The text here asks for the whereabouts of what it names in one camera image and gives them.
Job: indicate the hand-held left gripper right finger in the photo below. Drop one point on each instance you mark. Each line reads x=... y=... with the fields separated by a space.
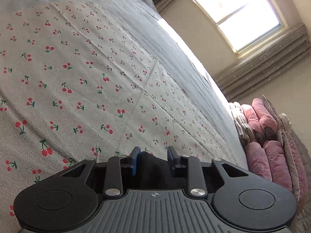
x=173 y=160

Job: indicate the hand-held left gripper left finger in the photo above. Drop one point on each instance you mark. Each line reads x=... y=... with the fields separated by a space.
x=134 y=162

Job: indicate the black pants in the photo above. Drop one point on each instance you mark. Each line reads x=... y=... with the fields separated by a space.
x=153 y=172

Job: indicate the striped folded blanket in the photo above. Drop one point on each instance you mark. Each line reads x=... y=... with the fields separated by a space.
x=243 y=126

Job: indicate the cherry print bed sheet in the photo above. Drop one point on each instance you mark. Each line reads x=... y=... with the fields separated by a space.
x=73 y=89

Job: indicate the mauve pink folded quilt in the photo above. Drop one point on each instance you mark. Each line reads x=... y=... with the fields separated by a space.
x=269 y=165

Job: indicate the window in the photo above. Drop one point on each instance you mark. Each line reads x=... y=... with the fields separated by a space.
x=238 y=12

